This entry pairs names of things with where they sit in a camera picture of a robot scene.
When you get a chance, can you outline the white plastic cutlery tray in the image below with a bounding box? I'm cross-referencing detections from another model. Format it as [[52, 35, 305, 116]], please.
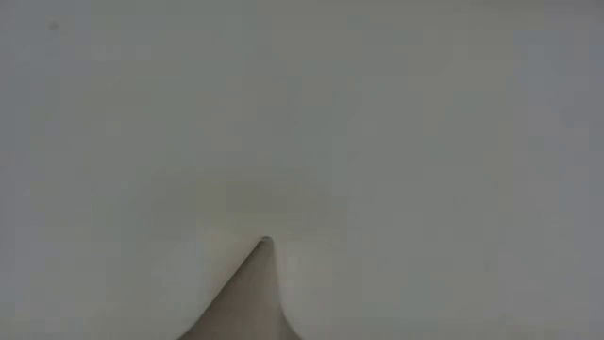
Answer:
[[0, 0, 604, 340]]

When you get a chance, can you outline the tan pointed wedge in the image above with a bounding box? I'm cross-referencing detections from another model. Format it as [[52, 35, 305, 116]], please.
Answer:
[[176, 234, 303, 340]]

